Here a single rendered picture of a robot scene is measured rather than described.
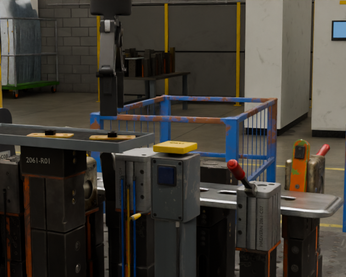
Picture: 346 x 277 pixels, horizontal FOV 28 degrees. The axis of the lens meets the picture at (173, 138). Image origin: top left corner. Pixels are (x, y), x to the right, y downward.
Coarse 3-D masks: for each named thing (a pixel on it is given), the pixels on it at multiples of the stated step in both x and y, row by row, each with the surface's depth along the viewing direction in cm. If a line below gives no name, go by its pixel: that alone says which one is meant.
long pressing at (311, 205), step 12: (204, 192) 155; (216, 192) 155; (228, 192) 157; (288, 192) 155; (300, 192) 155; (204, 204) 148; (216, 204) 146; (228, 204) 145; (288, 204) 144; (300, 204) 144; (312, 204) 144; (324, 204) 144; (336, 204) 145; (300, 216) 139; (312, 216) 138; (324, 216) 138
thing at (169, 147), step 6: (162, 144) 121; (168, 144) 121; (174, 144) 121; (180, 144) 121; (186, 144) 121; (192, 144) 121; (156, 150) 120; (162, 150) 120; (168, 150) 119; (174, 150) 119; (180, 150) 118; (186, 150) 119; (192, 150) 121
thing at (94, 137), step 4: (108, 132) 127; (112, 132) 127; (116, 132) 127; (92, 136) 129; (96, 136) 129; (100, 136) 129; (104, 136) 129; (108, 136) 127; (112, 136) 127; (116, 136) 128; (120, 136) 129; (124, 136) 129; (128, 136) 129; (132, 136) 129
